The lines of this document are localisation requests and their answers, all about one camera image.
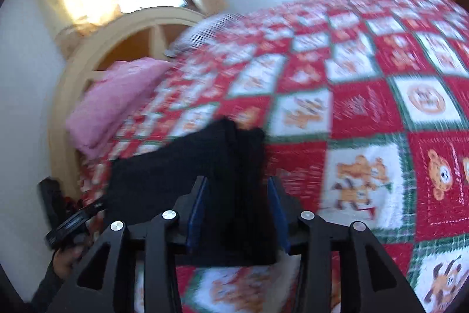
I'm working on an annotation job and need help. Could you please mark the black pants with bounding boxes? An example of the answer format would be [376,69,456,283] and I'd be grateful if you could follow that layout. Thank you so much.
[106,117,279,268]

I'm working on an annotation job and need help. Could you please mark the grey pillow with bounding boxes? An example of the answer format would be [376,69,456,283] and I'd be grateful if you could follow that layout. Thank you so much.
[165,14,235,59]

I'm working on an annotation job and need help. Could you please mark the person's left forearm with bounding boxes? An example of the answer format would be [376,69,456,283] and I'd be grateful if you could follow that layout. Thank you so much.
[30,262,74,308]

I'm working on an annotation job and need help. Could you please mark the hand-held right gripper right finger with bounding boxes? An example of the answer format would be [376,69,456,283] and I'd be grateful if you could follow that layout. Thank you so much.
[267,177,427,313]

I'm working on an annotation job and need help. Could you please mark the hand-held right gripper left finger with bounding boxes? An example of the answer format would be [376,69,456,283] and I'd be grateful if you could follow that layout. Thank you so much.
[47,175,209,313]

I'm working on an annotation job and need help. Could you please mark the red checkered printed blanket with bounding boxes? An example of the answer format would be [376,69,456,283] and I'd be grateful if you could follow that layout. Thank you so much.
[79,0,469,313]

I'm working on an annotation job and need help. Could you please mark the cream wooden headboard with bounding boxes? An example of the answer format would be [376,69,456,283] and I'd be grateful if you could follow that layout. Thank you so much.
[49,7,206,204]

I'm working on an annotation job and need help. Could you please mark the pink pillow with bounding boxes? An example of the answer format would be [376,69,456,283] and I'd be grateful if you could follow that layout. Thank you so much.
[66,56,173,160]

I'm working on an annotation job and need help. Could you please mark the person's left hand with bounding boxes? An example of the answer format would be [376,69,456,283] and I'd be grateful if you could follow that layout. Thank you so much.
[53,245,86,279]

